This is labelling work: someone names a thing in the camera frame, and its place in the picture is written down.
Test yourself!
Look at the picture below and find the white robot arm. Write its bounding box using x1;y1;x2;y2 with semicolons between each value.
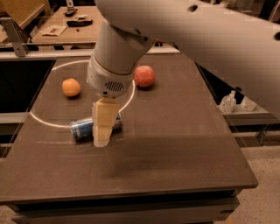
87;0;280;147

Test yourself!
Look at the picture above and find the clear plastic bottle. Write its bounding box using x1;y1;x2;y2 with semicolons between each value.
219;90;236;114
241;96;256;112

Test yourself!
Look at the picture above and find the orange fruit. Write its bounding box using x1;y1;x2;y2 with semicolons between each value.
62;79;81;97

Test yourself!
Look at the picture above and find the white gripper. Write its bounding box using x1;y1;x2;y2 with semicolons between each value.
87;55;133;148

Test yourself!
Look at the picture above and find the dark tool on desk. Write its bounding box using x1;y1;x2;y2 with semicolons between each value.
64;8;78;17

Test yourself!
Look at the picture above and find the left metal rail bracket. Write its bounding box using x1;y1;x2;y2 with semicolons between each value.
0;17;29;57

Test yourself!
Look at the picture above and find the red apple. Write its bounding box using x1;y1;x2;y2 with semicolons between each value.
134;66;156;88

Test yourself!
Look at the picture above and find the clear plastic bottle right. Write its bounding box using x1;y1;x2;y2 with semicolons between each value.
241;96;256;112

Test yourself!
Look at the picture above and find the clear plastic bottle left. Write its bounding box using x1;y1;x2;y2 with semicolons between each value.
219;90;236;114

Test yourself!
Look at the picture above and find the blue silver redbull can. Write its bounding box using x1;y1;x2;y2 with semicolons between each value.
70;115;123;141

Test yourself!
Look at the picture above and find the black flat device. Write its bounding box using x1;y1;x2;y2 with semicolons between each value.
66;20;94;27

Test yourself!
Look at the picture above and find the white circle tape marking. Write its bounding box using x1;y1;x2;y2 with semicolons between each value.
29;59;137;130

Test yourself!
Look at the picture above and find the beige paper card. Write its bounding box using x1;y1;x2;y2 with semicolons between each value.
39;24;67;37

